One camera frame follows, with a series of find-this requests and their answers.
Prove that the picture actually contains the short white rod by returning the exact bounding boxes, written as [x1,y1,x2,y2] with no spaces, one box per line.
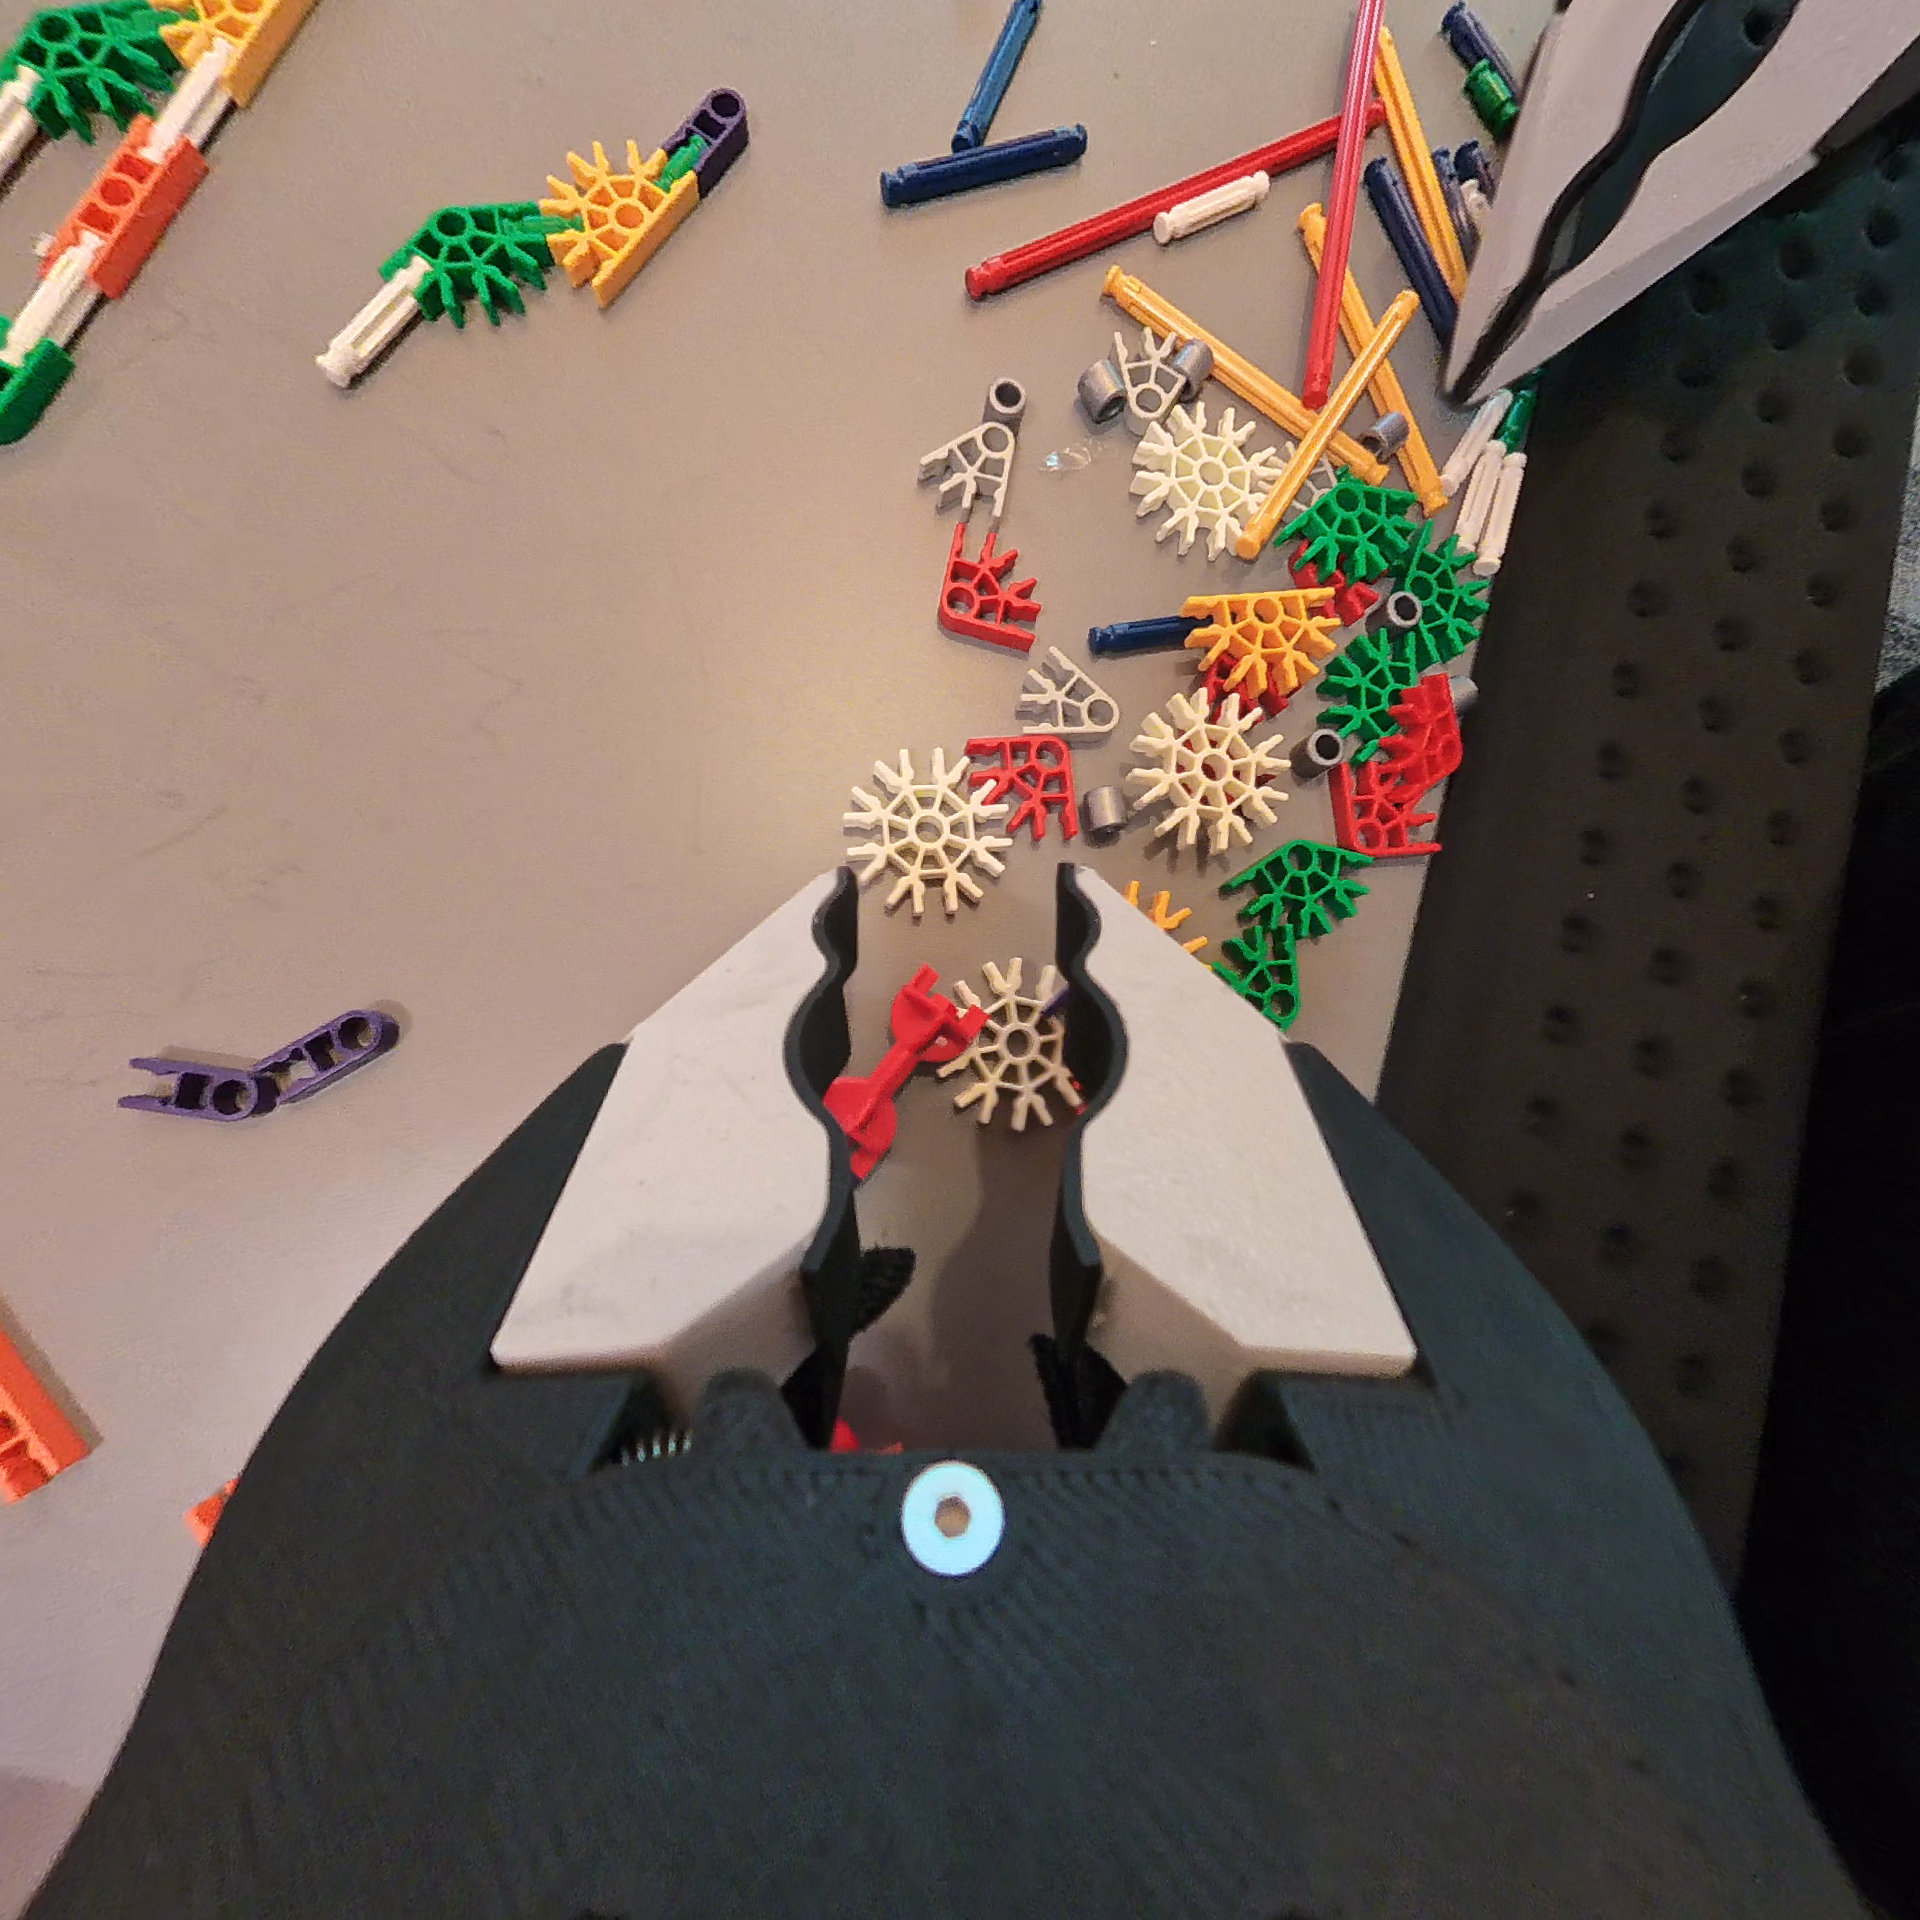
[313,279,434,389]

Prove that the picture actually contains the purple clip connector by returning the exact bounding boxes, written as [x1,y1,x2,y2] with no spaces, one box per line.
[662,89,752,202]
[118,1053,289,1128]
[246,1009,403,1103]

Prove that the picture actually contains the yellow half-circle connector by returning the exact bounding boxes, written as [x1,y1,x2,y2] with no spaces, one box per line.
[542,145,707,309]

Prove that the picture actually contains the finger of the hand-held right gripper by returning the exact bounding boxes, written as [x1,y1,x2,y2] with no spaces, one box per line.
[1437,0,1713,406]
[1478,0,1920,397]

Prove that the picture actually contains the red double-ended connector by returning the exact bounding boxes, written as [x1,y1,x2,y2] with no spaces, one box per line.
[823,965,993,1180]

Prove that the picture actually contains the black perforated office chair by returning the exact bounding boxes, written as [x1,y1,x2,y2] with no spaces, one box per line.
[1381,92,1897,1590]

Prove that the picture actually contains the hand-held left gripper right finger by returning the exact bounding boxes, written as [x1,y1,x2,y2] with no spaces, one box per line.
[1031,867,1422,1444]

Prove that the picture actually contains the dark blue rod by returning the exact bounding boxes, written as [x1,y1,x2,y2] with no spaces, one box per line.
[949,0,1044,157]
[881,125,1088,211]

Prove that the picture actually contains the assembled multicolour toy model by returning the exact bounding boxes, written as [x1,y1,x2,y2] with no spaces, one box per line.
[0,0,319,448]

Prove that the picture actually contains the dark cloth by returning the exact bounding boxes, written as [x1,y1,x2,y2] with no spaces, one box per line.
[1740,662,1920,1920]

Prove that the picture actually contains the pile of colourful toy pieces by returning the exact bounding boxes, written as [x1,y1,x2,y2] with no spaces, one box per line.
[841,0,1538,1134]

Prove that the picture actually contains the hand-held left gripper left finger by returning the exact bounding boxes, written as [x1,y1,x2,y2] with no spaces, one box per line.
[489,867,916,1449]

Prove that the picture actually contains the green fan connector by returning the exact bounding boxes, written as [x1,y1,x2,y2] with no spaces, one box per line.
[374,202,563,325]

